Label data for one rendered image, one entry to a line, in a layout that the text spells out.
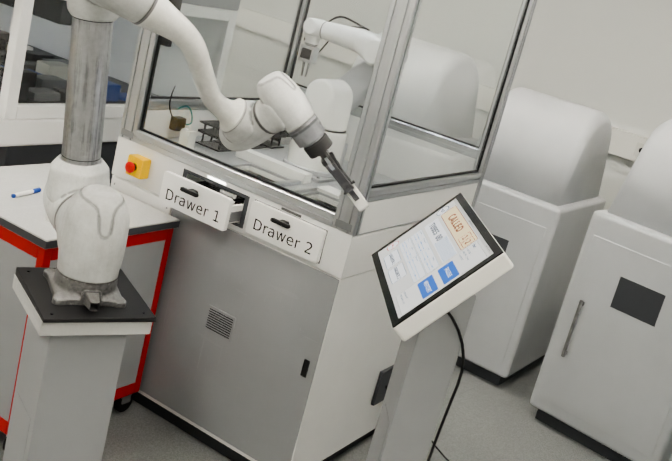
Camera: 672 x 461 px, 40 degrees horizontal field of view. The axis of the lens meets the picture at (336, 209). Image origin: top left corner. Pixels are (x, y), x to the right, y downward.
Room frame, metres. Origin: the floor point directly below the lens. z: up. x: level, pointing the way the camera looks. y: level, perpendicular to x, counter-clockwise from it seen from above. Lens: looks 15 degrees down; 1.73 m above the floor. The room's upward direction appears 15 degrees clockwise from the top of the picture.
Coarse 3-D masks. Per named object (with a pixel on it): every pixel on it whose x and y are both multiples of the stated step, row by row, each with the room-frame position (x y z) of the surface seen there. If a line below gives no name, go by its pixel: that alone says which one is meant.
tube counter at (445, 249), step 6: (444, 234) 2.32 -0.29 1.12; (432, 240) 2.33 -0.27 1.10; (438, 240) 2.30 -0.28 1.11; (444, 240) 2.28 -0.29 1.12; (438, 246) 2.27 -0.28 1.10; (444, 246) 2.24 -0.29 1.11; (450, 246) 2.22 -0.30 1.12; (438, 252) 2.23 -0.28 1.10; (444, 252) 2.21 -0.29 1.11; (450, 252) 2.19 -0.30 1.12; (456, 252) 2.16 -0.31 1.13; (444, 258) 2.17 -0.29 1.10
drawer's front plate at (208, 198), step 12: (168, 180) 2.94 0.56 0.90; (180, 180) 2.91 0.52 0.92; (168, 192) 2.93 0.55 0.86; (180, 192) 2.91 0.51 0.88; (204, 192) 2.86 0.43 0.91; (216, 192) 2.85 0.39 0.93; (168, 204) 2.93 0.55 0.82; (192, 204) 2.88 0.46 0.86; (204, 204) 2.86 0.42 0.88; (216, 204) 2.83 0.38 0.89; (228, 204) 2.81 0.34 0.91; (192, 216) 2.87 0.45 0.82; (204, 216) 2.85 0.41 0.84; (228, 216) 2.82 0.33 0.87
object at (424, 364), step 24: (456, 312) 2.19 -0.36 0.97; (432, 336) 2.19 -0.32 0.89; (456, 336) 2.20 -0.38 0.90; (408, 360) 2.20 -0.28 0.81; (432, 360) 2.19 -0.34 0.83; (456, 360) 2.20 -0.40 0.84; (408, 384) 2.19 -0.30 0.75; (432, 384) 2.19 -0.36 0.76; (384, 408) 2.30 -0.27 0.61; (408, 408) 2.19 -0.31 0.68; (432, 408) 2.20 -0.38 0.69; (384, 432) 2.22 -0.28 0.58; (408, 432) 2.19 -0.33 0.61; (432, 432) 2.20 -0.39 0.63; (384, 456) 2.18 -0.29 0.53; (408, 456) 2.19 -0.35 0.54
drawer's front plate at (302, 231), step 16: (256, 208) 2.86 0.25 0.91; (272, 208) 2.83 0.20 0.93; (256, 224) 2.85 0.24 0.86; (272, 224) 2.82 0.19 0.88; (304, 224) 2.76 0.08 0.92; (272, 240) 2.81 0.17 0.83; (304, 240) 2.76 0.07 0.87; (320, 240) 2.73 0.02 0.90; (304, 256) 2.75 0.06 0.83; (320, 256) 2.74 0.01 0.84
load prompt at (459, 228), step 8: (456, 208) 2.43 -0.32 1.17; (448, 216) 2.42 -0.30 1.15; (456, 216) 2.38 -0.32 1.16; (448, 224) 2.36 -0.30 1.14; (456, 224) 2.33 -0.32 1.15; (464, 224) 2.30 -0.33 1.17; (456, 232) 2.28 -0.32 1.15; (464, 232) 2.25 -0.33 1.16; (472, 232) 2.22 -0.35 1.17; (456, 240) 2.23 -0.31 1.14; (464, 240) 2.20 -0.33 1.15; (472, 240) 2.17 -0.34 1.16
